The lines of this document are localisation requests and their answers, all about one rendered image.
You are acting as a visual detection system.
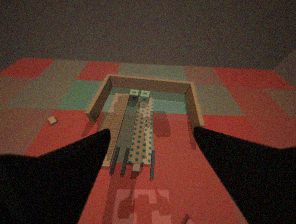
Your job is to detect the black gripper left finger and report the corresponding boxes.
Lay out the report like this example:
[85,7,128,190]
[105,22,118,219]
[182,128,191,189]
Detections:
[0,129,111,224]

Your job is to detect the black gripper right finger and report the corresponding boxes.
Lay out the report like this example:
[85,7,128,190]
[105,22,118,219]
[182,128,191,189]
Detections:
[193,127,296,224]

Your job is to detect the tan strip with teal polka dots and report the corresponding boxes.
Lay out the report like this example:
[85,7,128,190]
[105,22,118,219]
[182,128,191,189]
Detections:
[128,118,153,165]

